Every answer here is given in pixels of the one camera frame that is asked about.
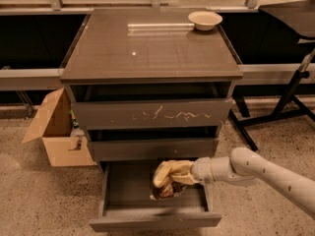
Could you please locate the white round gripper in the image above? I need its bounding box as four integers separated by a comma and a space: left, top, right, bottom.
171, 157, 213, 185

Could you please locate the grey window sill rail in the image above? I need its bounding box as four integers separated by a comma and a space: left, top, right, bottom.
0, 62, 315, 91

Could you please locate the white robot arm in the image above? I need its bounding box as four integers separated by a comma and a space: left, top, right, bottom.
171, 147, 315, 218

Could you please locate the white paper bowl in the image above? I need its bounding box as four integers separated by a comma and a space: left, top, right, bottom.
188, 11, 222, 31

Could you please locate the black rolling stand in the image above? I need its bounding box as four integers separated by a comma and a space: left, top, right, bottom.
229, 0, 315, 151

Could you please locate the grey drawer cabinet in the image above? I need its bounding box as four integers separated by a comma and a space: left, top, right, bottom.
59, 7, 244, 176

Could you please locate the grey top drawer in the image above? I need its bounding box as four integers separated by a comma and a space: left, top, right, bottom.
71, 82, 231, 130

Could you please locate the grey middle drawer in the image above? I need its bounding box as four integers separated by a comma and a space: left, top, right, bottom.
88, 126, 219, 161

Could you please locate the grey open bottom drawer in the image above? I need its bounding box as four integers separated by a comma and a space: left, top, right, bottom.
90, 159, 221, 232

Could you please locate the brown chip bag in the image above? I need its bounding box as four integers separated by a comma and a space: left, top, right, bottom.
150, 160, 193, 201

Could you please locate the green bottle in box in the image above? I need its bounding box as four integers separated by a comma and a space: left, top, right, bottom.
69, 109, 79, 130

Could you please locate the open cardboard box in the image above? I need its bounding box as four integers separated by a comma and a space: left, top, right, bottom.
23, 88, 95, 167

